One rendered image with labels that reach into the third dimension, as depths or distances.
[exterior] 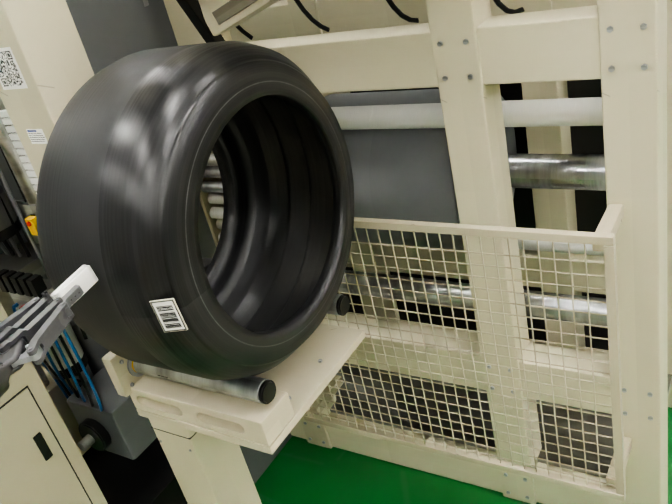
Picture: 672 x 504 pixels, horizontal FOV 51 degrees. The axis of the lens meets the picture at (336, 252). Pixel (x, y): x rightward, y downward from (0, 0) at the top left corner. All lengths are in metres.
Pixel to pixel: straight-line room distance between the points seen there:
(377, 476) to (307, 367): 0.92
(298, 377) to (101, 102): 0.67
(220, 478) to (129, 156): 1.01
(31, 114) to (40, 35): 0.15
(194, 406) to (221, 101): 0.60
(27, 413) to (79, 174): 0.78
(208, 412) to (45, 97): 0.65
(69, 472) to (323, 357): 0.72
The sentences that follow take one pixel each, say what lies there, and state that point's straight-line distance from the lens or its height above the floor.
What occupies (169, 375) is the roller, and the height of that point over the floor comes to 0.91.
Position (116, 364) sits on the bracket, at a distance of 1.51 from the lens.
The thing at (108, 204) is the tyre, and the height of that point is 1.34.
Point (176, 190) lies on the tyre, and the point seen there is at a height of 1.34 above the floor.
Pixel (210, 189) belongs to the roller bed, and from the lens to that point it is 1.80.
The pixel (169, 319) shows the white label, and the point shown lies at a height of 1.17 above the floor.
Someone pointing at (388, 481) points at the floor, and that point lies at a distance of 2.35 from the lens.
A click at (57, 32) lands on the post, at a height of 1.55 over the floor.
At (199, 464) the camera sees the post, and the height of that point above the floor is 0.53.
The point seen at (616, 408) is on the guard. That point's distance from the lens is 1.64.
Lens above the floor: 1.70
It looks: 28 degrees down
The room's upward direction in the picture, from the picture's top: 14 degrees counter-clockwise
